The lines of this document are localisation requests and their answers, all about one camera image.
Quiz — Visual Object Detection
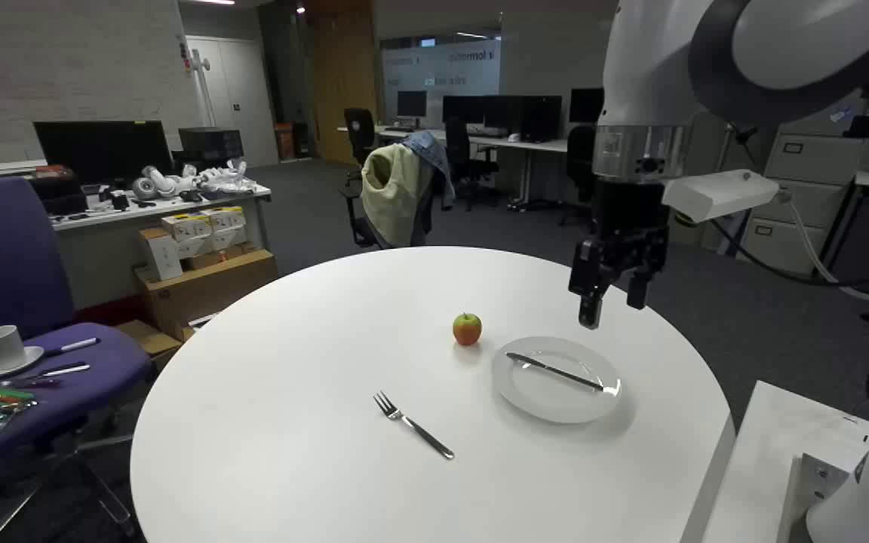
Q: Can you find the silver table knife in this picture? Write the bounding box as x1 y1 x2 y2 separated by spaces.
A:
504 348 609 394

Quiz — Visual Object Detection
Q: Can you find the small silver cutlery piece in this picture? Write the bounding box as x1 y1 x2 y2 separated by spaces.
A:
0 360 94 392
39 336 103 360

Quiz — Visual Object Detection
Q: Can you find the black box device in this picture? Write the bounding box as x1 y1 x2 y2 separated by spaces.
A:
30 162 90 216

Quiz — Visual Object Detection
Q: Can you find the white round plate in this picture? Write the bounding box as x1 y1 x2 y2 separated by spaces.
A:
488 331 628 428

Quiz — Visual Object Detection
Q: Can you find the red green apple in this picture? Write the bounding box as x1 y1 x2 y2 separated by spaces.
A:
448 312 486 349

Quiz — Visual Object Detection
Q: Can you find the white office desk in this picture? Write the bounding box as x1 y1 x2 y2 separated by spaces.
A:
49 181 278 312

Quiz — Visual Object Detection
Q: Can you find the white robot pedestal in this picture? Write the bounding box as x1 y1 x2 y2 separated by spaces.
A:
700 376 869 543

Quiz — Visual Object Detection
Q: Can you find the small black monitor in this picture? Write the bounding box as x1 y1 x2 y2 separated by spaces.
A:
175 126 248 173

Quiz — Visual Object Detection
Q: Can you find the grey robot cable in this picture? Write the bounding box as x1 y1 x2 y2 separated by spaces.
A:
704 198 869 309

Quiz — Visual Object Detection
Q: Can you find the purple office chair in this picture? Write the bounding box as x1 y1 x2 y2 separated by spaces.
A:
0 178 150 475

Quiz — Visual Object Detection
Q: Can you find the large black monitor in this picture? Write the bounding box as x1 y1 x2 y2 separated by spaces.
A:
34 118 179 186

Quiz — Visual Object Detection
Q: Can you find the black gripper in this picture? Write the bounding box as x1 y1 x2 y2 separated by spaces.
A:
566 178 671 331

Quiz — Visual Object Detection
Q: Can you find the white saucer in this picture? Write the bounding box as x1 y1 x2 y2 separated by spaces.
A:
0 342 49 383

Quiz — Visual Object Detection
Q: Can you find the silver fork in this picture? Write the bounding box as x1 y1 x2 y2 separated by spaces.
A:
372 390 458 465

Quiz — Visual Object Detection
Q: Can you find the black swivel office chair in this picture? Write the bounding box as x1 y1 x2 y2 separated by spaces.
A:
341 140 458 254

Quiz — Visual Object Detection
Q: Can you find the white filing cabinet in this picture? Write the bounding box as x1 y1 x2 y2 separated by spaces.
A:
732 96 869 279

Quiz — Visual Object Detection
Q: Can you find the long desk with monitors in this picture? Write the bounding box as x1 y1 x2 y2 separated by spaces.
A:
372 83 609 209

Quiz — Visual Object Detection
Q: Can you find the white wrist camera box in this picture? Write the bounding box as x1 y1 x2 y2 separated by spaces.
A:
660 167 782 225

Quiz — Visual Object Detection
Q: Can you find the pile of white clutter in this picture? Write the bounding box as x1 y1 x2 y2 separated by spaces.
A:
130 157 261 203

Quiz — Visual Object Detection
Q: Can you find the beige jacket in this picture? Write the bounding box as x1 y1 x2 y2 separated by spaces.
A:
356 141 427 250

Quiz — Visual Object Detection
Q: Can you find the brown cardboard box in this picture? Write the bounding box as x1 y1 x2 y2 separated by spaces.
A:
131 248 281 342

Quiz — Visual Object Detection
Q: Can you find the blue denim jacket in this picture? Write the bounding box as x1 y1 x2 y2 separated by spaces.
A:
401 131 458 212

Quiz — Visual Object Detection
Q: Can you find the white box with yellow labels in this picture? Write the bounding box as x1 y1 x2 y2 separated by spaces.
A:
160 203 251 261

